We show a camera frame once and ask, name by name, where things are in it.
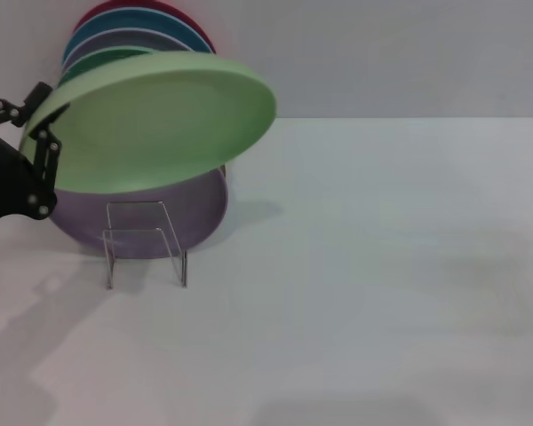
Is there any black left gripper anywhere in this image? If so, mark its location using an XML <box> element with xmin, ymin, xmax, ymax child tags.
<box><xmin>0</xmin><ymin>82</ymin><xmax>64</xmax><ymax>237</ymax></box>

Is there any light green plate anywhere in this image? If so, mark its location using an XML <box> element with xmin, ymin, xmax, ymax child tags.
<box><xmin>18</xmin><ymin>51</ymin><xmax>278</xmax><ymax>195</ymax></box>

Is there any dark green plate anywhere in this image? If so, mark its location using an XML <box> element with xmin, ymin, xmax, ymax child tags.
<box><xmin>57</xmin><ymin>46</ymin><xmax>156</xmax><ymax>88</ymax></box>

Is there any slate grey plate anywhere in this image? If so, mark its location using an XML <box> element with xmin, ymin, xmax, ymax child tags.
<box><xmin>61</xmin><ymin>29</ymin><xmax>195</xmax><ymax>72</ymax></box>

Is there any dark blue plate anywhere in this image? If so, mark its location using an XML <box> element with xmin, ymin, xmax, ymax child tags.
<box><xmin>61</xmin><ymin>7</ymin><xmax>212</xmax><ymax>67</ymax></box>

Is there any red plate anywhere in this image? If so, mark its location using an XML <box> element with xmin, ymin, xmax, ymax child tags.
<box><xmin>73</xmin><ymin>0</ymin><xmax>218</xmax><ymax>54</ymax></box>

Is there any purple plate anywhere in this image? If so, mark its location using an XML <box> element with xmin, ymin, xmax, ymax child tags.
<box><xmin>48</xmin><ymin>168</ymin><xmax>229</xmax><ymax>261</ymax></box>

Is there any clear wire plate rack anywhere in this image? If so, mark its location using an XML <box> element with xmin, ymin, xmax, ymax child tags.
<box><xmin>102</xmin><ymin>201</ymin><xmax>189</xmax><ymax>290</ymax></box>

